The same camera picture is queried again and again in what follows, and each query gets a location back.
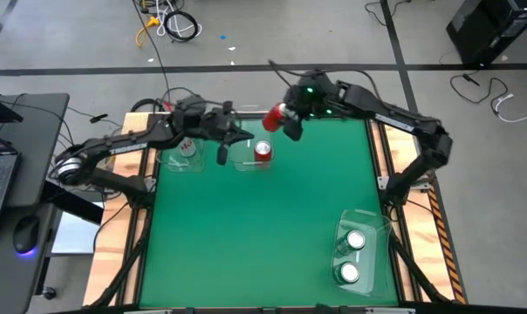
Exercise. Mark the silver Diet Coke can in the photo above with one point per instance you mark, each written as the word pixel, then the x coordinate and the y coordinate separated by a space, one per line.
pixel 187 148

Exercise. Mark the red Coca-Cola can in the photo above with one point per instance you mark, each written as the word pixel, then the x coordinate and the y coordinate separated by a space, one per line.
pixel 272 120
pixel 262 152

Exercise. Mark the green table mat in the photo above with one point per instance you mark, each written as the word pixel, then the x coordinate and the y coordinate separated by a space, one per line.
pixel 268 227

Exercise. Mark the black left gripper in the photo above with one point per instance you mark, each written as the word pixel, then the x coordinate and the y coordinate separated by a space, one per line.
pixel 211 124

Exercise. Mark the black adapter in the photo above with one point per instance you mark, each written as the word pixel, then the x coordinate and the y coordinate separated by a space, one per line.
pixel 98 118

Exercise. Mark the clear plastic bin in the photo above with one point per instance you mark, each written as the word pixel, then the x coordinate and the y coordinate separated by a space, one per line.
pixel 372 261
pixel 244 157
pixel 176 163

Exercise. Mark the black computer mouse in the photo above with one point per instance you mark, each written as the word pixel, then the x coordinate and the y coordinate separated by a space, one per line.
pixel 25 233

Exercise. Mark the yellow-black hazard tape strip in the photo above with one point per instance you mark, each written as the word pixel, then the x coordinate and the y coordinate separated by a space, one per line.
pixel 445 244

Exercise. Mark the green Sprite can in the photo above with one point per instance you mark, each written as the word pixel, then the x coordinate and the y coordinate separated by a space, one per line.
pixel 355 240
pixel 347 273

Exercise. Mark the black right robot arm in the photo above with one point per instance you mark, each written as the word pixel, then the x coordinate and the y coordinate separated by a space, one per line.
pixel 399 122

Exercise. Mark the black desk caster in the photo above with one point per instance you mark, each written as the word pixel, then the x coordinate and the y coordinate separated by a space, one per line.
pixel 49 293

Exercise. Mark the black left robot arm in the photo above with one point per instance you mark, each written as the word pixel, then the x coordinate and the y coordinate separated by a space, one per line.
pixel 124 146

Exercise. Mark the black desk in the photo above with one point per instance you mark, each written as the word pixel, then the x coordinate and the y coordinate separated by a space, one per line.
pixel 36 144

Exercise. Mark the black aluminium table frame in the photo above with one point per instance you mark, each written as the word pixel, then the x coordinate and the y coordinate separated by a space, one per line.
pixel 228 310

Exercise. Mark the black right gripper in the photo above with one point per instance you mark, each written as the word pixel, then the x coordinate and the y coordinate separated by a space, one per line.
pixel 309 100

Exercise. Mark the black cabinet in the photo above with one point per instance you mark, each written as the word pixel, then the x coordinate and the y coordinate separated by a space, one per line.
pixel 486 30

